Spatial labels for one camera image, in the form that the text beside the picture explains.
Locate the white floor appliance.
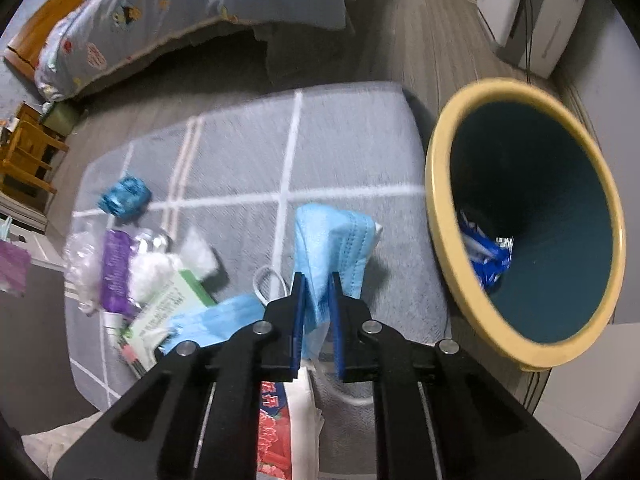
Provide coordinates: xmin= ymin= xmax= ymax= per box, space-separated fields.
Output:
xmin=476 ymin=0 xmax=593 ymax=80

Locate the wooden stool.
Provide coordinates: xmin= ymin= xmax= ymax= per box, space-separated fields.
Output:
xmin=0 ymin=101 xmax=70 ymax=201

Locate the white crumpled tissue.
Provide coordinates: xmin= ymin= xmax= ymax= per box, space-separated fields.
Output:
xmin=130 ymin=237 xmax=221 ymax=303

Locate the clear foil blister tray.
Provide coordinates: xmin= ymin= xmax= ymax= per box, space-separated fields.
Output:
xmin=63 ymin=226 xmax=175 ymax=313

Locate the blue face mask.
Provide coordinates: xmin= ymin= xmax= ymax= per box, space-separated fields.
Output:
xmin=159 ymin=267 xmax=292 ymax=358
xmin=293 ymin=203 xmax=385 ymax=408

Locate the purple cloth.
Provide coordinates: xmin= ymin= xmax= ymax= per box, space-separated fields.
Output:
xmin=0 ymin=240 xmax=32 ymax=298

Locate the purple plastic bottle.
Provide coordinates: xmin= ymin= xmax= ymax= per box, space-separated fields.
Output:
xmin=99 ymin=228 xmax=138 ymax=341

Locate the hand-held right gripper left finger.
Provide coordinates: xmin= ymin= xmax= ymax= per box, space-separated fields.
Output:
xmin=52 ymin=271 xmax=307 ymax=480

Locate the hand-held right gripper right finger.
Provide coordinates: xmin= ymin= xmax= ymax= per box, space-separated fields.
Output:
xmin=327 ymin=271 xmax=583 ymax=480

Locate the yellow rimmed teal bin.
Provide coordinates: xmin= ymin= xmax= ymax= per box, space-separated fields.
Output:
xmin=425 ymin=79 xmax=627 ymax=372

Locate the beige cloth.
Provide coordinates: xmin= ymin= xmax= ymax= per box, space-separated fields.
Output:
xmin=22 ymin=412 xmax=101 ymax=480

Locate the green white paper packet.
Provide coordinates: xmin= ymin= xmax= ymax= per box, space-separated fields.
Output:
xmin=117 ymin=269 xmax=218 ymax=376

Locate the white low cabinet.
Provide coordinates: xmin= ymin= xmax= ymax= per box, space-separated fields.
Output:
xmin=0 ymin=195 xmax=66 ymax=286

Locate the teal crumpled wrapper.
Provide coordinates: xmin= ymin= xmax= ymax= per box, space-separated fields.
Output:
xmin=97 ymin=175 xmax=152 ymax=220

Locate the red printed packet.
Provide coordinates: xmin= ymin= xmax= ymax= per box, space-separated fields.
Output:
xmin=257 ymin=380 xmax=293 ymax=480

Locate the grey checked mat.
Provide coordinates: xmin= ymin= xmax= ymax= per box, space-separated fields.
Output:
xmin=64 ymin=81 xmax=453 ymax=476

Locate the wooden bed frame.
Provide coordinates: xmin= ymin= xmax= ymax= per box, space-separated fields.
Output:
xmin=4 ymin=0 xmax=126 ymax=78

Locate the blue white snack wrapper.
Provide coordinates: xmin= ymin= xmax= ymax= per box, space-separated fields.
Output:
xmin=459 ymin=210 xmax=515 ymax=291

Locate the green basket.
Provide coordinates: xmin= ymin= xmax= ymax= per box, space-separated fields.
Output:
xmin=40 ymin=101 xmax=81 ymax=136

